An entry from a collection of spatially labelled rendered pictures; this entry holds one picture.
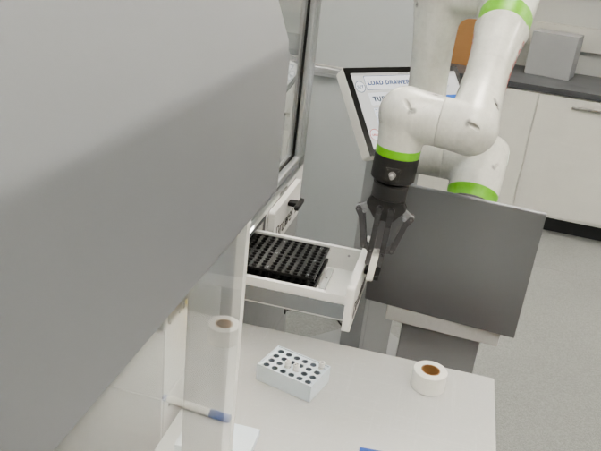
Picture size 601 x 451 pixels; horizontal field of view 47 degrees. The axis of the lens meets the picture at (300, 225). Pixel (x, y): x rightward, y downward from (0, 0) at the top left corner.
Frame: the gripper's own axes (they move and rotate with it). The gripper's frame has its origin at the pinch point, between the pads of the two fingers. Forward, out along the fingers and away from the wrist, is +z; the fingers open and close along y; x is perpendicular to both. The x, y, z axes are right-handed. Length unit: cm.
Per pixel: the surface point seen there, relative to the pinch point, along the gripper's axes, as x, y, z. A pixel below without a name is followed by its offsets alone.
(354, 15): 170, -35, -32
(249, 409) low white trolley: -35.6, -16.3, 17.9
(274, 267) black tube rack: -2.4, -21.7, 4.9
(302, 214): 171, -44, 65
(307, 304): -9.5, -12.0, 8.2
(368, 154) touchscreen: 73, -11, -2
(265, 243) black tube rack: 7.6, -26.6, 4.6
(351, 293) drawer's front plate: -11.3, -2.9, 1.9
